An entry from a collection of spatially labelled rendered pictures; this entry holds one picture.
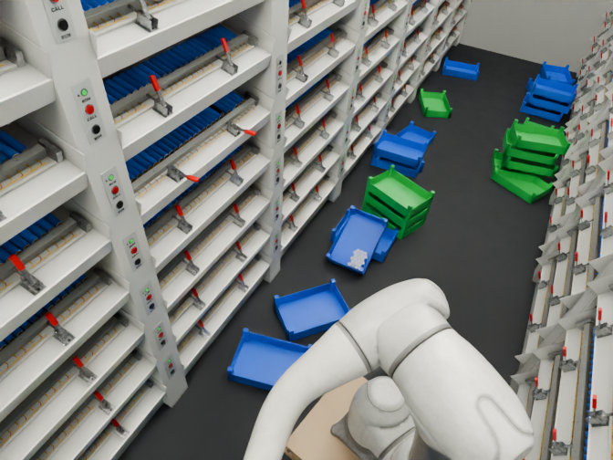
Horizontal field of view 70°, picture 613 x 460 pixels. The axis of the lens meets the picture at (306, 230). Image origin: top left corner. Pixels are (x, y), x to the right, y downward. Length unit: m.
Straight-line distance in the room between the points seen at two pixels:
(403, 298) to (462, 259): 1.70
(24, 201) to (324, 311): 1.41
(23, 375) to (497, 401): 0.96
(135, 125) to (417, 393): 0.80
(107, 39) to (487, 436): 0.93
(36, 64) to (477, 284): 2.03
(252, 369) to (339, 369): 1.16
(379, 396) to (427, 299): 0.55
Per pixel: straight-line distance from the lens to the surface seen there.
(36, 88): 0.87
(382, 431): 1.29
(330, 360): 0.74
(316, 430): 1.50
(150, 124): 1.09
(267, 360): 1.90
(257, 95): 1.52
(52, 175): 0.98
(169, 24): 1.07
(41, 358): 1.20
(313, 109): 1.93
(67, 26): 0.88
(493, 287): 2.38
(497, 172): 3.06
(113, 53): 0.96
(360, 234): 2.27
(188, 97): 1.18
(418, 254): 2.38
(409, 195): 2.46
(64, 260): 1.09
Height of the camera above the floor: 1.67
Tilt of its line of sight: 45 degrees down
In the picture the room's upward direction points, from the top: 5 degrees clockwise
